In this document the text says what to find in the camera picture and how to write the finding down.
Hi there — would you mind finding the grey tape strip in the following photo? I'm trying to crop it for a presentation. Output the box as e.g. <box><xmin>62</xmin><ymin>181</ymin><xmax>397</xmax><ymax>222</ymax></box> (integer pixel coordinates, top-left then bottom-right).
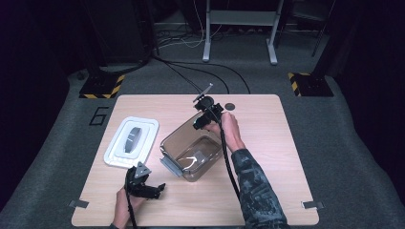
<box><xmin>301</xmin><ymin>200</ymin><xmax>326</xmax><ymax>210</ymax></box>
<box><xmin>68</xmin><ymin>199</ymin><xmax>90</xmax><ymax>210</ymax></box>

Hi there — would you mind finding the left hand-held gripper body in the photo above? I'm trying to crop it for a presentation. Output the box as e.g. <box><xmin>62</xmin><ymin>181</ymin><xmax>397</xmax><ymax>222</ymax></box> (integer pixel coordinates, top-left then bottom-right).
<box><xmin>124</xmin><ymin>161</ymin><xmax>152</xmax><ymax>198</ymax></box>

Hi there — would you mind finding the thin black stand leg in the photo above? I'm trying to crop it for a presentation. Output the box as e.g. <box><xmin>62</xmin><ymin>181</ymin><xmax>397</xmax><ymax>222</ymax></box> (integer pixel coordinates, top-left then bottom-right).
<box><xmin>310</xmin><ymin>0</ymin><xmax>337</xmax><ymax>58</ymax></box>

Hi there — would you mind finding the person's left hand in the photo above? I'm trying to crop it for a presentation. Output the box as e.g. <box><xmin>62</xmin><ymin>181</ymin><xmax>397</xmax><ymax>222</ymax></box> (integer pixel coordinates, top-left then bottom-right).
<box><xmin>113</xmin><ymin>187</ymin><xmax>146</xmax><ymax>228</ymax></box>

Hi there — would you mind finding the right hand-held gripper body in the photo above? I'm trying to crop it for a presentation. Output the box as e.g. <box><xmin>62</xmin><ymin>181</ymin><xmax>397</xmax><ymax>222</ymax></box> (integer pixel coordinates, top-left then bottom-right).
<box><xmin>193</xmin><ymin>83</ymin><xmax>225</xmax><ymax>124</ymax></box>

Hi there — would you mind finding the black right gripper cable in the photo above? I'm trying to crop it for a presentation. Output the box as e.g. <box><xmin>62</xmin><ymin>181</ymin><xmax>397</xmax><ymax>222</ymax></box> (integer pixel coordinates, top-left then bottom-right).
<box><xmin>204</xmin><ymin>106</ymin><xmax>243</xmax><ymax>202</ymax></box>

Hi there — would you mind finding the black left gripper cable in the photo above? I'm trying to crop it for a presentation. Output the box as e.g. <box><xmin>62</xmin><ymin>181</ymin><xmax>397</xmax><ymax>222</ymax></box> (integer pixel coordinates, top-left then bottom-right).
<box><xmin>124</xmin><ymin>177</ymin><xmax>139</xmax><ymax>229</ymax></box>

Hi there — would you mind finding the clear storage box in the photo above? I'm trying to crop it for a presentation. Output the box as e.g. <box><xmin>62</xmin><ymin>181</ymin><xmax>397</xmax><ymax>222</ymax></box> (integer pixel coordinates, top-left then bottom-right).
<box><xmin>160</xmin><ymin>112</ymin><xmax>224</xmax><ymax>183</ymax></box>

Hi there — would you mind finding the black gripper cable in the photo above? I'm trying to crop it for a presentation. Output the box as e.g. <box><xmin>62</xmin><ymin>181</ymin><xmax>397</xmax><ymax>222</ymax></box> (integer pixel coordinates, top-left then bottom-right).
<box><xmin>204</xmin><ymin>106</ymin><xmax>243</xmax><ymax>202</ymax></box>
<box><xmin>124</xmin><ymin>177</ymin><xmax>139</xmax><ymax>229</ymax></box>

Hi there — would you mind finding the white floor cable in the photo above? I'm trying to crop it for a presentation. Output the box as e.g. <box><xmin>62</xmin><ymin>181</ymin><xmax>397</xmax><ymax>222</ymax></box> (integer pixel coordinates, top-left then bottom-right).
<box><xmin>158</xmin><ymin>0</ymin><xmax>224</xmax><ymax>50</ymax></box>

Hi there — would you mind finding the black floor cable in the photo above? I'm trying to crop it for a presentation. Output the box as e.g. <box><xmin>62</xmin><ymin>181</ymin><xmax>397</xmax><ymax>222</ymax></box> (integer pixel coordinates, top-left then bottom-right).
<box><xmin>157</xmin><ymin>57</ymin><xmax>204</xmax><ymax>94</ymax></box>
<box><xmin>152</xmin><ymin>55</ymin><xmax>251</xmax><ymax>95</ymax></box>
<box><xmin>165</xmin><ymin>61</ymin><xmax>231</xmax><ymax>95</ymax></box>

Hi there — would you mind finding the white storage box lid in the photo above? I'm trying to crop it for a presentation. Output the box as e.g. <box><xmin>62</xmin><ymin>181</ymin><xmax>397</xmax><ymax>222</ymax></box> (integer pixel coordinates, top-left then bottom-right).
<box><xmin>103</xmin><ymin>116</ymin><xmax>160</xmax><ymax>169</ymax></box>

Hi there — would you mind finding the person's right hand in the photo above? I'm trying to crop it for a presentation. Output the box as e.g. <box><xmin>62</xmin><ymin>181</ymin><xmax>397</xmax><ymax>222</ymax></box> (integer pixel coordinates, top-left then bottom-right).
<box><xmin>204</xmin><ymin>112</ymin><xmax>247</xmax><ymax>154</ymax></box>

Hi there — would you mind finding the white metal desk frame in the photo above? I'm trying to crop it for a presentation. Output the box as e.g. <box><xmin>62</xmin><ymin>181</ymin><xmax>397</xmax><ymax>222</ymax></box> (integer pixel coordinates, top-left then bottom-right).
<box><xmin>202</xmin><ymin>0</ymin><xmax>285</xmax><ymax>66</ymax></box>

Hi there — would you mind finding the black stand with striped base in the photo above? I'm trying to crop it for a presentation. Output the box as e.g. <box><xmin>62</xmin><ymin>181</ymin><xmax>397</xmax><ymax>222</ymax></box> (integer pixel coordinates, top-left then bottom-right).
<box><xmin>78</xmin><ymin>0</ymin><xmax>126</xmax><ymax>99</ymax></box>
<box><xmin>288</xmin><ymin>0</ymin><xmax>362</xmax><ymax>97</ymax></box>

